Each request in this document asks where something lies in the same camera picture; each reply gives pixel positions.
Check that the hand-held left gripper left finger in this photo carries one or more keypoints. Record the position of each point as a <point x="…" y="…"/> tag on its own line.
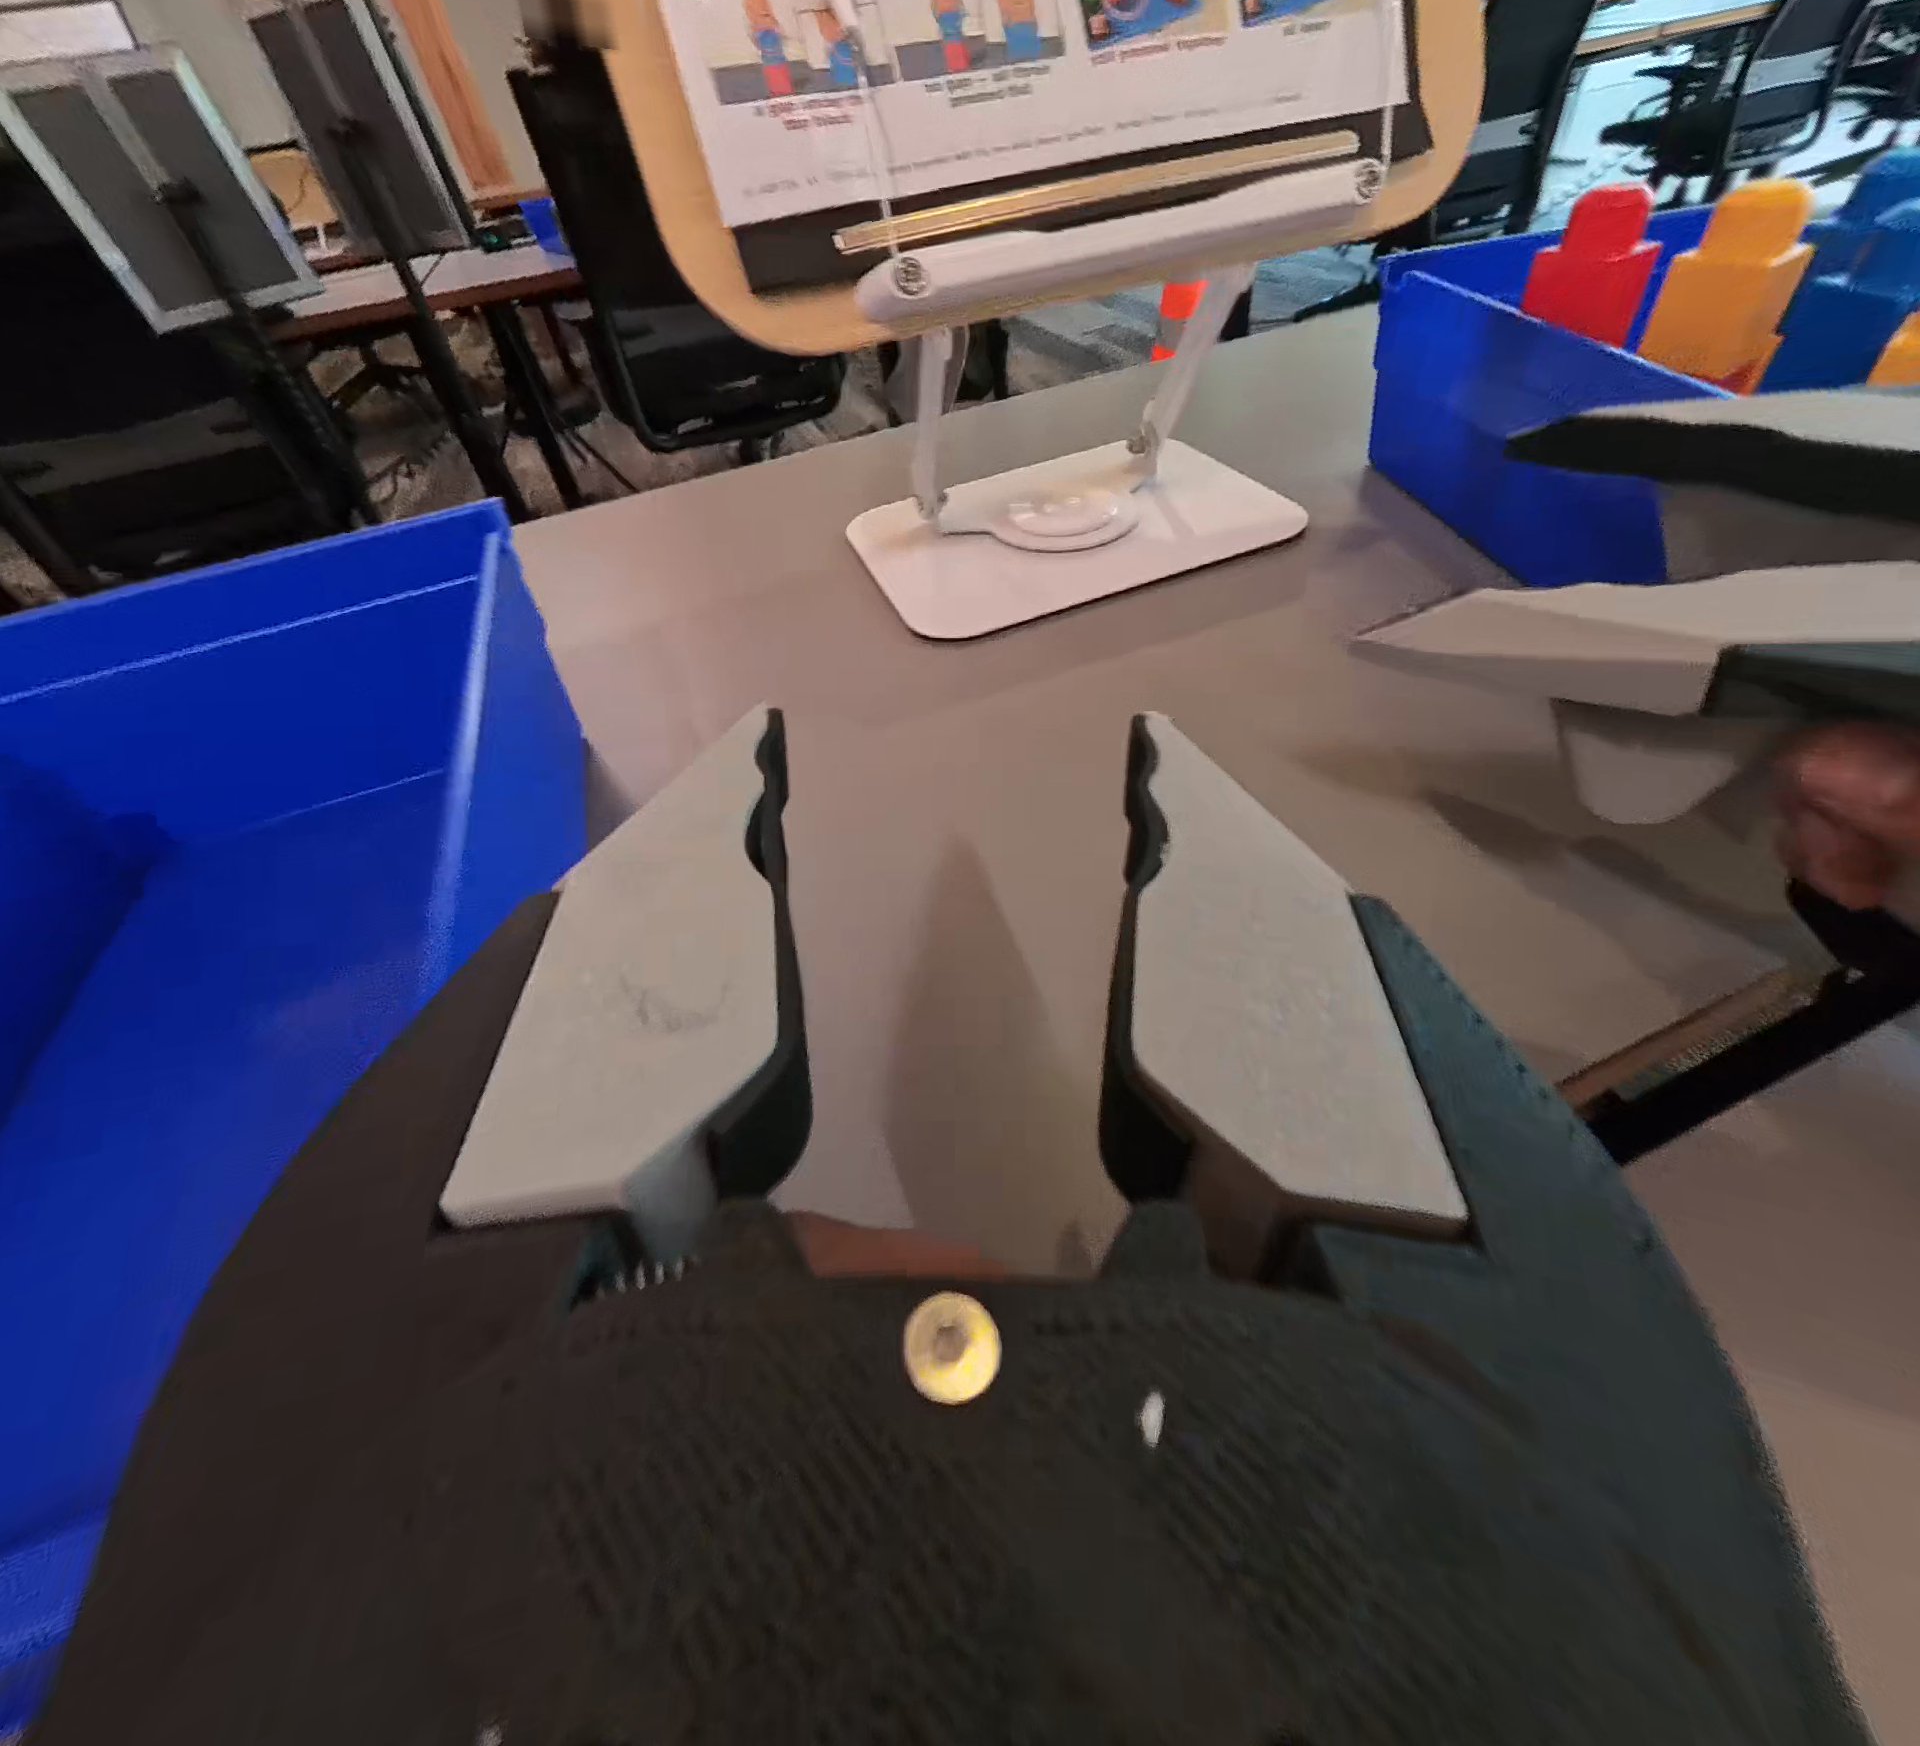
<point x="645" y="1011"/>

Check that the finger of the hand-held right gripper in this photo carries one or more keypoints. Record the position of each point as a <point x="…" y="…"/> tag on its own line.
<point x="1770" y="464"/>
<point x="1620" y="645"/>

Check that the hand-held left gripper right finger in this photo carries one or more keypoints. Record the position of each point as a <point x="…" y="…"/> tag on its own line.
<point x="1275" y="1026"/>

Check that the blue plastic storage bin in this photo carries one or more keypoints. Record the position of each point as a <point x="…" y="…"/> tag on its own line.
<point x="225" y="802"/>
<point x="1470" y="428"/>

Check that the yellow mega block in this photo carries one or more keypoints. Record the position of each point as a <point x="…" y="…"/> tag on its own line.
<point x="1902" y="358"/>

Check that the blue mega block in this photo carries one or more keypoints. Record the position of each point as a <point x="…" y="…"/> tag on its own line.
<point x="1852" y="307"/>

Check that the orange mega block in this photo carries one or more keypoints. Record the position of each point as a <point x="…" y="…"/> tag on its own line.
<point x="1725" y="292"/>

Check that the red mega block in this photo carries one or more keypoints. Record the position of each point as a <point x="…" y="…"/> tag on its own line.
<point x="1591" y="276"/>

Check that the person's right hand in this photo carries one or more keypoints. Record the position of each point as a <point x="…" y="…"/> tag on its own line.
<point x="1860" y="818"/>

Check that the black office chair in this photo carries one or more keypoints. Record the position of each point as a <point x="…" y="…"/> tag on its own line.
<point x="1531" y="52"/>
<point x="675" y="380"/>
<point x="1800" y="20"/>

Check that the orange striped cone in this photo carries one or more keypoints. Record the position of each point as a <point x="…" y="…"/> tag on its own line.
<point x="1181" y="314"/>

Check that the grey background table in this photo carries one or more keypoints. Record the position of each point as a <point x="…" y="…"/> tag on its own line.
<point x="434" y="285"/>

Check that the grey panel on tripod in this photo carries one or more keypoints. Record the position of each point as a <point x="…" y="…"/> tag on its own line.
<point x="361" y="112"/>
<point x="149" y="186"/>

